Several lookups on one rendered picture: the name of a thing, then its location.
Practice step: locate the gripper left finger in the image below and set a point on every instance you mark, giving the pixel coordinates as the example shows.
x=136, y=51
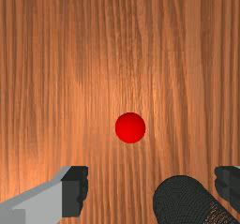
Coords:
x=47, y=199

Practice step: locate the red ball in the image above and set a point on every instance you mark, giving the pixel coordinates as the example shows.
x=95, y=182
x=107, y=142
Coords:
x=130, y=127

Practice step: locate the dark mesh basket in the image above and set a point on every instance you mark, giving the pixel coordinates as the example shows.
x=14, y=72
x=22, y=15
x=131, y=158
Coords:
x=187, y=202

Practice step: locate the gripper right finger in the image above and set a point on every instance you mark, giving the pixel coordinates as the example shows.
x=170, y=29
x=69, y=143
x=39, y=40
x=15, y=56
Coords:
x=230, y=184

